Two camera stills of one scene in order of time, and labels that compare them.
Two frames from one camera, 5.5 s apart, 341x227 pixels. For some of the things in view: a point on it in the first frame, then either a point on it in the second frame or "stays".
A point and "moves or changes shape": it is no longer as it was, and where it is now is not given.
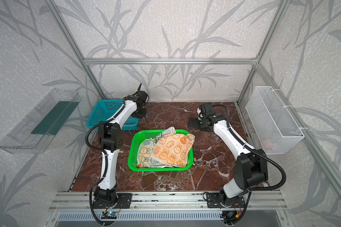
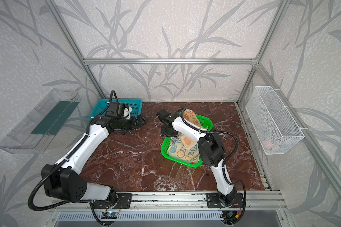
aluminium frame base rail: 167,202 stays
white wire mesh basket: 275,127 stays
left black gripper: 139,112 to 134,122
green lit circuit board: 109,215 stays
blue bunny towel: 145,147 to 177,150
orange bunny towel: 173,148 moves or changes shape
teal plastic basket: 103,110 stays
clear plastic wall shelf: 36,131 stays
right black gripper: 193,124 to 165,129
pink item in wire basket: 268,144 stays
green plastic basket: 133,150 to 206,123
